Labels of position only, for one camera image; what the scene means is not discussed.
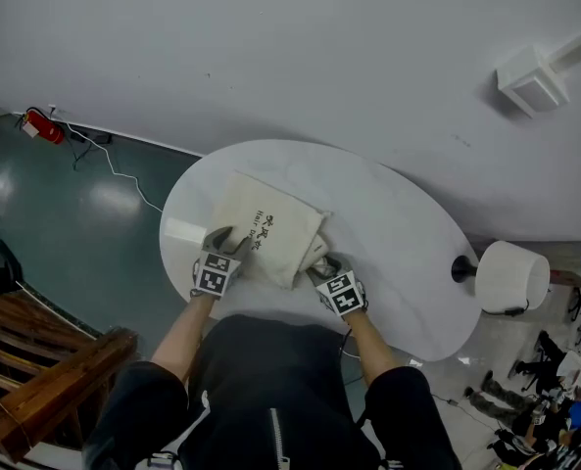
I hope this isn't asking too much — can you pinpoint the person's left forearm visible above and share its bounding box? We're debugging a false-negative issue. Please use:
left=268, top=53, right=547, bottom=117
left=150, top=294, right=218, bottom=382

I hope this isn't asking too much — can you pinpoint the black power strip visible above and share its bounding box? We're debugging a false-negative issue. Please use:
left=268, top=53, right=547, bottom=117
left=68, top=128, right=115, bottom=171

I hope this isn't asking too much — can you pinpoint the white floor cable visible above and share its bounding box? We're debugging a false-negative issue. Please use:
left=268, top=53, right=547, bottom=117
left=48, top=104, right=167, bottom=214

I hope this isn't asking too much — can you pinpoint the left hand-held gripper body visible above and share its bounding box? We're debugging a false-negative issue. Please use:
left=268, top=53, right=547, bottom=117
left=190, top=247, right=245, bottom=299

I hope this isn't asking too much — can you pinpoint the red fire extinguisher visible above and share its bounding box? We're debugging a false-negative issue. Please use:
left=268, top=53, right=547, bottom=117
left=19, top=107, right=68, bottom=147

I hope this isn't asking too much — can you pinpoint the person's black jacket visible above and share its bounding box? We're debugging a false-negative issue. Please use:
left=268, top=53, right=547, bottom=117
left=81, top=313, right=463, bottom=470

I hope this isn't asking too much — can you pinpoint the white wall conduit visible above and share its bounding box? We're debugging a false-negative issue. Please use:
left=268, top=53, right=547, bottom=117
left=547, top=19, right=581, bottom=75

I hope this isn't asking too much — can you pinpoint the brown wooden rack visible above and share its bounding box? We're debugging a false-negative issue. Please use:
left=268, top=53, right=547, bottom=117
left=0, top=285, right=140, bottom=465

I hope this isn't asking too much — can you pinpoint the black lamp cable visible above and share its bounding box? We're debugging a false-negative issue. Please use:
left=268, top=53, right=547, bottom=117
left=482, top=299, right=531, bottom=319

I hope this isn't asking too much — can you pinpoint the white flat card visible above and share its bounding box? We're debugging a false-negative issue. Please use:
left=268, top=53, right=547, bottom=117
left=164, top=216, right=209, bottom=247

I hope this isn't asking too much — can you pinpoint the white shade table lamp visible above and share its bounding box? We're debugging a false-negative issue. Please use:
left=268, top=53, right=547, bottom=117
left=450, top=240, right=552, bottom=315

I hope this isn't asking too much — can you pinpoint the cream cloth bag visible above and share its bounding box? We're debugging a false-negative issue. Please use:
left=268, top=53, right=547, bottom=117
left=211, top=169, right=333, bottom=292

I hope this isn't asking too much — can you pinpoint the white wall box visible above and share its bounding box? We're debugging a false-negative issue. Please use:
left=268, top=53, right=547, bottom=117
left=495, top=44, right=571, bottom=119

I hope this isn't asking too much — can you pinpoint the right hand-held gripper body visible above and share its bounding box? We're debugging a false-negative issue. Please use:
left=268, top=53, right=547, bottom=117
left=314, top=268, right=370, bottom=318

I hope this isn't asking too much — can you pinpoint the person's right forearm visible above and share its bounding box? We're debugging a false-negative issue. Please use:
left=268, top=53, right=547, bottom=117
left=346, top=310, right=400, bottom=387

